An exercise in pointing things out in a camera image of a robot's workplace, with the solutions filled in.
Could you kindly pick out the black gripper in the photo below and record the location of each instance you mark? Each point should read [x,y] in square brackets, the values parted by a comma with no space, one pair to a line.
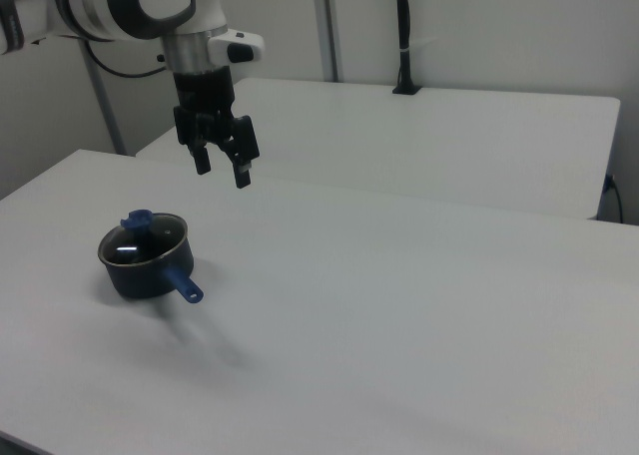
[204,96]

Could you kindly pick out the glass lid with blue knob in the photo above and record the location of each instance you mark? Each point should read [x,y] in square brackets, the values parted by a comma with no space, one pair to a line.
[142,238]

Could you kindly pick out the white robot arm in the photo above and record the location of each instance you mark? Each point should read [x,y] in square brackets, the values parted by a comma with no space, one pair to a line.
[100,6]

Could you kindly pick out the dark blue saucepan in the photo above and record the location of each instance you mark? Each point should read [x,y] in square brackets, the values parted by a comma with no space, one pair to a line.
[150,280]

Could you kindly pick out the black pole stand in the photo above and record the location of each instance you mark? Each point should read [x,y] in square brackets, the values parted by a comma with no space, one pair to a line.
[403,31]

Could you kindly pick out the thin grey wall post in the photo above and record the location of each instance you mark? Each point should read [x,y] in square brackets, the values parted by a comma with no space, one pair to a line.
[105,106]

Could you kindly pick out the wide grey wall post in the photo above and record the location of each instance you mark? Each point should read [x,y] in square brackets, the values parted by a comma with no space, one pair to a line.
[328,26]

